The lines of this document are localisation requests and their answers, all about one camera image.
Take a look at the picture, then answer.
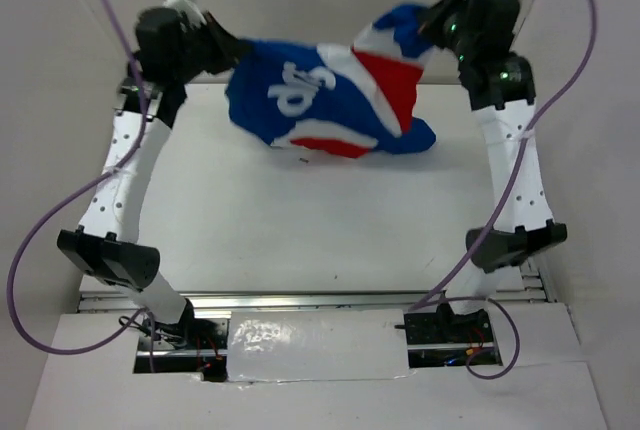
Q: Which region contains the aluminium side rail frame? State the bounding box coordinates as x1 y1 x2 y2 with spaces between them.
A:
520 255 559 303

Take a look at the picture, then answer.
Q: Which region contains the blue white red jacket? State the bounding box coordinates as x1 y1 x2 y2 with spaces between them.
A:
226 3 437 158

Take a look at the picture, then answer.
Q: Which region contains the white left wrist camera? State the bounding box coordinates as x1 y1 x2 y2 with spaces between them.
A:
162 0 209 31

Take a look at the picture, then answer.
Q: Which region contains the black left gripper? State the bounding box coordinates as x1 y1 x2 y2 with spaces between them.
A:
171 11 253 85

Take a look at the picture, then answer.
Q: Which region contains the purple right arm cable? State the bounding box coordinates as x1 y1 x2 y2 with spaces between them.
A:
407 0 599 380

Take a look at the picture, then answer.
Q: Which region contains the white foil covered panel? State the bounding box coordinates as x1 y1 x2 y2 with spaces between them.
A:
227 309 411 383

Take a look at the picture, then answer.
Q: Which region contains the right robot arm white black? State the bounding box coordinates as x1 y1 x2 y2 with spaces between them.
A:
418 0 568 342

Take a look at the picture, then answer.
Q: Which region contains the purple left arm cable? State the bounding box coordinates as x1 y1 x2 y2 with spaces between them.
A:
7 0 171 354

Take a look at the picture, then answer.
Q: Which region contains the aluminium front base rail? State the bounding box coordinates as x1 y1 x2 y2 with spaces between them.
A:
78 291 424 313

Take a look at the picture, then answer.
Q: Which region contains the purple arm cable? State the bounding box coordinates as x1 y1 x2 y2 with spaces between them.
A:
407 0 599 380
7 0 171 354

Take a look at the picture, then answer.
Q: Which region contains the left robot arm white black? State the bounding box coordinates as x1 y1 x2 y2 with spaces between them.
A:
57 7 250 349

